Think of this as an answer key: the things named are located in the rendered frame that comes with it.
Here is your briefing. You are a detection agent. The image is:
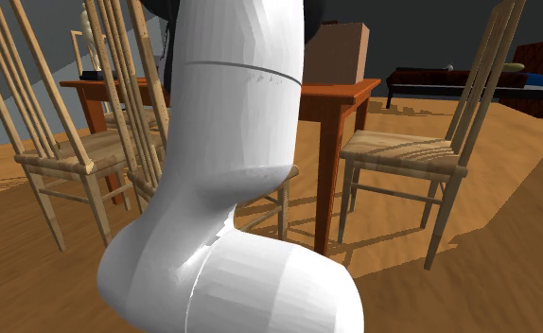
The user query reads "red-brown wooden table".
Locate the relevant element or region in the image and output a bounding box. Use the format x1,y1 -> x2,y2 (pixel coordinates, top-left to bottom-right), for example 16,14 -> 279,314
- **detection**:
59,77 -> 382,257

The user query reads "brown cardboard box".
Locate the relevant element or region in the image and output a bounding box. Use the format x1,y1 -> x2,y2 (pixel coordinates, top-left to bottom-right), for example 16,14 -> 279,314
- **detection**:
303,21 -> 371,86

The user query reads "dark wooden bed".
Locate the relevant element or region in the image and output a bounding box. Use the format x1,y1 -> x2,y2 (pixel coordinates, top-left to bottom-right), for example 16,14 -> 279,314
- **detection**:
385,38 -> 543,120

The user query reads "white figure on black base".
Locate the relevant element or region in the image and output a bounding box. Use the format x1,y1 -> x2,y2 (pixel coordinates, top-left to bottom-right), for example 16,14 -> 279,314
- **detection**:
79,1 -> 116,82

